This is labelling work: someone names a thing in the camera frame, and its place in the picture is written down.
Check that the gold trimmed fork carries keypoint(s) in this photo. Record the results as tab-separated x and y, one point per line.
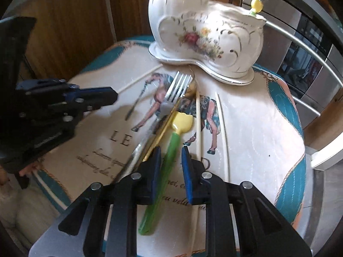
176	85

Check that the wooden base cabinet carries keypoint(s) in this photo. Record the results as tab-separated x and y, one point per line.
67	18
327	123

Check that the white ceramic holder tray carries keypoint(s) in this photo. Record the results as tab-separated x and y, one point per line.
233	80

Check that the pale padded cloth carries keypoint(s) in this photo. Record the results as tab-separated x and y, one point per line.
29	211

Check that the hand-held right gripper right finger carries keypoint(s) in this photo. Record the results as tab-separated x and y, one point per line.
187	176

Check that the printed quilted mat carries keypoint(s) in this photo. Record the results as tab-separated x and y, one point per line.
254	128

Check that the silver fork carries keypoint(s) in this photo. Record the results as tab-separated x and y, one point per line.
131	158

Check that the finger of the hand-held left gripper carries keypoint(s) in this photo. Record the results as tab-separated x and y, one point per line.
45	87
101	96

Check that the white floral ceramic utensil holder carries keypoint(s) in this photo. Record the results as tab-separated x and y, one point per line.
203	13

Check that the person's left hand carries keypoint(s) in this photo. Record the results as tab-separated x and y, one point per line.
29	170

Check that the stainless steel oven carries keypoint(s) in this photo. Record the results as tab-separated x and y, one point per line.
308	45

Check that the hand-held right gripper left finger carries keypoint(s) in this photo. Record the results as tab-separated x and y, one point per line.
156	171

